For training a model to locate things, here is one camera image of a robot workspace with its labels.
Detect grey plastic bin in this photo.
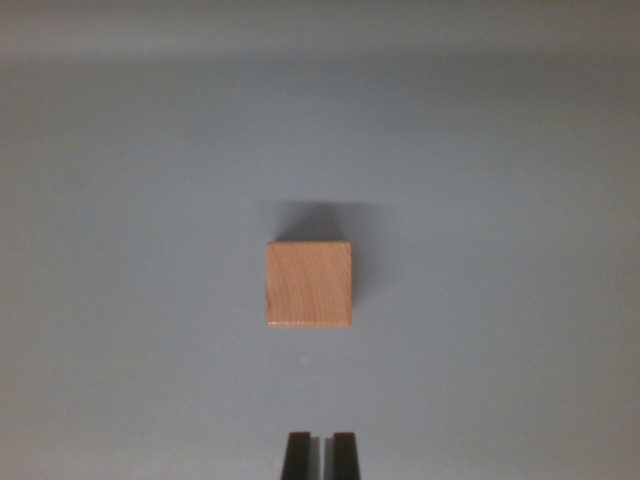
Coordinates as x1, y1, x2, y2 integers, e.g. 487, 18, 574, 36
0, 0, 640, 480

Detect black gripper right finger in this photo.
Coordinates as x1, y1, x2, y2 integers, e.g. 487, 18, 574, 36
323, 432, 362, 480

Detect wooden cube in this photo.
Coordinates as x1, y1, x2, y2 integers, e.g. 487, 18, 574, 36
264, 241, 354, 329

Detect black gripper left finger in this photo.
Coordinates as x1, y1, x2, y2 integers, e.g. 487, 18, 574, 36
281, 431, 323, 480

